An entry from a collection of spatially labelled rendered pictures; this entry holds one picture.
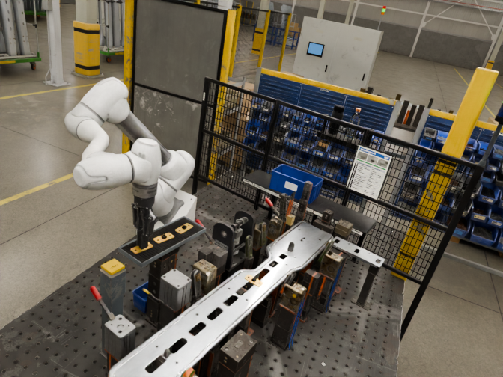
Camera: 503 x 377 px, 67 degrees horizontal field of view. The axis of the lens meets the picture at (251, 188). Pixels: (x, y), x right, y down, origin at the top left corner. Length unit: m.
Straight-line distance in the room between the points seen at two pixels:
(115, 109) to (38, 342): 1.05
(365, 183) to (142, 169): 1.50
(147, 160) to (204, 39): 2.85
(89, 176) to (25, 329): 0.91
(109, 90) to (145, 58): 2.70
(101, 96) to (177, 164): 0.57
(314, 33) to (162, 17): 4.82
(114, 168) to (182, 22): 3.06
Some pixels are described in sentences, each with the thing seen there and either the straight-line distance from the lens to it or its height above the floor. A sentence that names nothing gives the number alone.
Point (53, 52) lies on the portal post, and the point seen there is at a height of 0.60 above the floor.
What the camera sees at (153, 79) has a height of 1.15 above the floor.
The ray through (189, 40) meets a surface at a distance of 4.17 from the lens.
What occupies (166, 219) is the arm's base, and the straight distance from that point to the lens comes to 2.31.
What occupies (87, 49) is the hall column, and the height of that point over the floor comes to 0.59.
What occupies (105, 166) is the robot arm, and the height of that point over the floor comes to 1.56.
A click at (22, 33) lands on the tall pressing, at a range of 9.52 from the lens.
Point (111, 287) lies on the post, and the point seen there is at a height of 1.09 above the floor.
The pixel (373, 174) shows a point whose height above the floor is 1.30.
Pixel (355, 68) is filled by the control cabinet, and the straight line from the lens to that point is 8.48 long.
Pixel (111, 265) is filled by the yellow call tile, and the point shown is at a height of 1.16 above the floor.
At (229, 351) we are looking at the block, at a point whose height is 1.03.
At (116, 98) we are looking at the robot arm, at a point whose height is 1.62.
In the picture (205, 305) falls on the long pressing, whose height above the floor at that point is 1.00.
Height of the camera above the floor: 2.10
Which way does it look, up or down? 26 degrees down
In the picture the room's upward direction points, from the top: 11 degrees clockwise
